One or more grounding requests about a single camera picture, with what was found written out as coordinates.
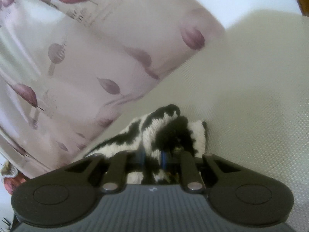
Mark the black white knitted garment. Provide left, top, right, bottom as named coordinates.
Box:
left=85, top=104, right=207, bottom=185

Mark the red patterned cloth bundle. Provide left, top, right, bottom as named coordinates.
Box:
left=1, top=161, right=29, bottom=195

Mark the beige mesh bed mat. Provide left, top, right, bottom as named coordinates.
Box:
left=92, top=10, right=308, bottom=231

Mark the pink floral quilt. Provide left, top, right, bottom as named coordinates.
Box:
left=1, top=0, right=224, bottom=177

